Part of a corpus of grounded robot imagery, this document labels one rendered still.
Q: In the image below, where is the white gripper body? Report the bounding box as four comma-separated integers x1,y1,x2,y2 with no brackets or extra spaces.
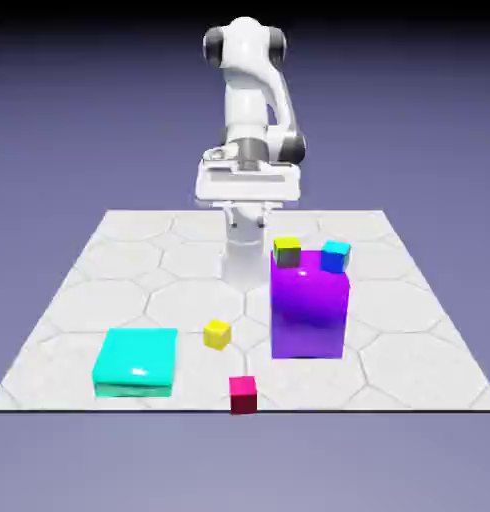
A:
194,160,302,210

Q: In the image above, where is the small olive yellow cube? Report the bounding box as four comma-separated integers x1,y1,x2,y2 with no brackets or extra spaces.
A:
272,236,303,269

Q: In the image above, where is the small blue cube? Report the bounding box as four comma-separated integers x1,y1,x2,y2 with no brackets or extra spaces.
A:
319,239,352,275

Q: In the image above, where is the small pink cube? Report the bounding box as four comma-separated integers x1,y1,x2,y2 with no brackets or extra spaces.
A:
228,375,259,416

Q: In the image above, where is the large purple box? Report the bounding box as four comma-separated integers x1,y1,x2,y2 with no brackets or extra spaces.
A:
269,248,351,360

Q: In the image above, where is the large cyan box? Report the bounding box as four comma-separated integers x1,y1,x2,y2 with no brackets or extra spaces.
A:
91,327,179,399

